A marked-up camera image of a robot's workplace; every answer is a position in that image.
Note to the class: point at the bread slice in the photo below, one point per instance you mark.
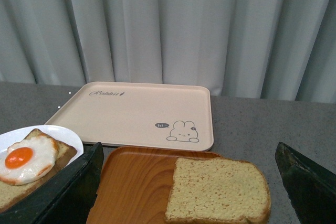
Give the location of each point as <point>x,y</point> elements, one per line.
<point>28,164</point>
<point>217,190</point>

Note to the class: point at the brown wooden plate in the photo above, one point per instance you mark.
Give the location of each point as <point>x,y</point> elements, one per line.
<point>135,184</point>

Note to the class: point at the beige rabbit tray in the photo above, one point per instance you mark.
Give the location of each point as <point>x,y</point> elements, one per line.
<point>140,114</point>

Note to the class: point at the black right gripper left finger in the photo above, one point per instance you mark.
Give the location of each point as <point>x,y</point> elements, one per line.
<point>65,198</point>

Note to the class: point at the white oval plate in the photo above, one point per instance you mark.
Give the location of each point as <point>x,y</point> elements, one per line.
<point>65,134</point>

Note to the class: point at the fried egg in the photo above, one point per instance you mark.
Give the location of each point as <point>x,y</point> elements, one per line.
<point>29,160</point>

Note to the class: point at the grey-white curtain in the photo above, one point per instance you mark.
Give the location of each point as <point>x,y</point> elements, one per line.
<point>270,49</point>

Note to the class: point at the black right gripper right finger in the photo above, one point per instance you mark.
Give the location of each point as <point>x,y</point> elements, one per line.
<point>310,186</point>

